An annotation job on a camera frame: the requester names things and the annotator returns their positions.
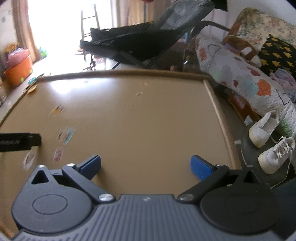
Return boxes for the black pillow yellow trees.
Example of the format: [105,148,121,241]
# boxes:
[258,34,296,75]

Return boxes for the orange plastic storage bin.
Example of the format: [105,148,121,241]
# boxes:
[3,56,33,87]

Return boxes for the rocket cartoon sticker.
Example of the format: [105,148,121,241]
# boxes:
[58,126,76,144]

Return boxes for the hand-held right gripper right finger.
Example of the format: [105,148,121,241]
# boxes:
[177,155,270,204]

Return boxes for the black baby stroller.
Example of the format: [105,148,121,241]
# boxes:
[80,0,232,70]

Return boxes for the white strap sneaker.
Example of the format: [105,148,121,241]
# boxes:
[248,110,281,148]

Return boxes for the lavender clothes pile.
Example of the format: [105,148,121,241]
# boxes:
[269,68,296,102]

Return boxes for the wooden stool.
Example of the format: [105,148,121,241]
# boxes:
[80,3,100,41]

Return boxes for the tan curtain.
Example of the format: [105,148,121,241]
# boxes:
[13,0,38,61]

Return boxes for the white laced sneaker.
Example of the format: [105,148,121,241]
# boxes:
[258,136,296,175]

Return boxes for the small red cartoon sticker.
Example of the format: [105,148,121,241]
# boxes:
[23,152,36,171]

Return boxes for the floral sofa cushion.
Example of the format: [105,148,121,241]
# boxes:
[229,7,296,47]

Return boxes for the pink basket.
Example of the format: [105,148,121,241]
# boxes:
[8,47,30,66]

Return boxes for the heart print quilt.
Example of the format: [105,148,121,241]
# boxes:
[194,35,296,137]

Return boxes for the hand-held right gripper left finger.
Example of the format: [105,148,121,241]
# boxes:
[31,155,116,205]

